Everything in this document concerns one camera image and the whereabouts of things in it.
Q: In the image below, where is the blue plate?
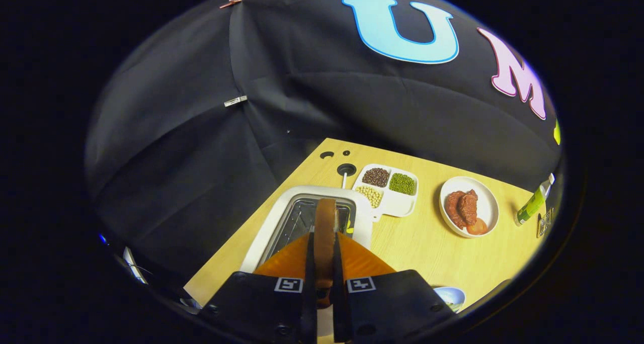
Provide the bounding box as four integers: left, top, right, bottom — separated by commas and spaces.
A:
433, 286, 466, 313

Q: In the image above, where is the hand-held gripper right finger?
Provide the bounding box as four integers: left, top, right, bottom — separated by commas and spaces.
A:
330, 232, 456, 343

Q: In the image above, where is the white round plate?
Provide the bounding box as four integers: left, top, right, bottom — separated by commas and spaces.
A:
439, 177, 500, 239

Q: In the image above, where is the black backdrop cloth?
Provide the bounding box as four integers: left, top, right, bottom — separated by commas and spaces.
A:
85, 0, 563, 284

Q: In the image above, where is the white divided bean tray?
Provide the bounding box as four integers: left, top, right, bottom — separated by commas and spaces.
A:
351, 163, 419, 222

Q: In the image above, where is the wire rack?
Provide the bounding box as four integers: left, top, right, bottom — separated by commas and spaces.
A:
536, 207, 555, 239

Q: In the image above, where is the brown meat patty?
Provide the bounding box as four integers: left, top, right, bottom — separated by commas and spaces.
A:
456, 189, 478, 226
445, 191, 468, 230

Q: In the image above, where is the green label bottle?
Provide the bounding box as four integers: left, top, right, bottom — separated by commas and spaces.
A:
514, 173, 555, 227

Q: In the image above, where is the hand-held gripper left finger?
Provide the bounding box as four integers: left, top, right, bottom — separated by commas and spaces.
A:
199, 232, 318, 344

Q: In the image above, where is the toasted bread slice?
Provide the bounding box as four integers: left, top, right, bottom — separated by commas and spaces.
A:
313, 198, 339, 309

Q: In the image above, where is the white toaster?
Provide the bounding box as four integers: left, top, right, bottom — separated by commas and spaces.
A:
240, 185, 374, 274

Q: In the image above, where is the white laptop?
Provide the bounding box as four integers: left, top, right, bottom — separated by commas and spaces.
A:
122, 246, 150, 285

